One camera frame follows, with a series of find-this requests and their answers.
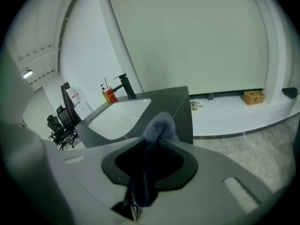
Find red paper cup with straw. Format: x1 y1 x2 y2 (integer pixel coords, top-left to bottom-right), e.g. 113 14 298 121
103 77 118 103

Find small black bag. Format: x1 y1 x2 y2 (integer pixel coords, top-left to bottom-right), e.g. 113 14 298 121
282 87 299 99

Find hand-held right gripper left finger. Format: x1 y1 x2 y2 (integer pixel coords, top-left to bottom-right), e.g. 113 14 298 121
43 136 146 220

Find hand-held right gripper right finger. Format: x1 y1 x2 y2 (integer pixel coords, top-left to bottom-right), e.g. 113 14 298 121
142 138 276 222

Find wooden tissue box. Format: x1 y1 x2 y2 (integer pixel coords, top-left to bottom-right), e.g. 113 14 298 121
243 90 266 106

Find small metal fittings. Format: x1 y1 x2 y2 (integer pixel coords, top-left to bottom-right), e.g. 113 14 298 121
190 100 203 112

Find white sink basin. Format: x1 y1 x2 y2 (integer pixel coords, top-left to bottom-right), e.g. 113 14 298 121
88 98 152 141

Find dark blue cloth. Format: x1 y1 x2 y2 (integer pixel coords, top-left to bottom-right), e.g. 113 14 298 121
131 111 181 208

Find black faucet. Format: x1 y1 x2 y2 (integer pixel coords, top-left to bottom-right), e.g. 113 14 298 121
113 73 137 100

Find black office chair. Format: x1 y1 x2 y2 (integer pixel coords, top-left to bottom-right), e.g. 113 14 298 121
46 115 64 148
56 105 79 150

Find green pump soap bottle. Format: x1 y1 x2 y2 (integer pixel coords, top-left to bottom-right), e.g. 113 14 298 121
100 83 110 102

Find dark wooden vanity cabinet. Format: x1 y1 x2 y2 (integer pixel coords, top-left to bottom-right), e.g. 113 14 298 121
74 85 194 149

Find dark wooden boards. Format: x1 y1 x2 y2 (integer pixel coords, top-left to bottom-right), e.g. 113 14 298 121
60 82 83 124

